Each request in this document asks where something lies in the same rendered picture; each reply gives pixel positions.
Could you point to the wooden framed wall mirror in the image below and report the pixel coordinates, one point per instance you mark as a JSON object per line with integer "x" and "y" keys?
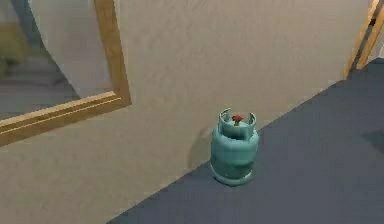
{"x": 60, "y": 66}

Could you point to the wooden door frame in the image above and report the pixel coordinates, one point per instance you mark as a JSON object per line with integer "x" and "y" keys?
{"x": 364, "y": 40}

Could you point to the teal gas cylinder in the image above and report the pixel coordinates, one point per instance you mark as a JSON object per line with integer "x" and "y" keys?
{"x": 233, "y": 153}

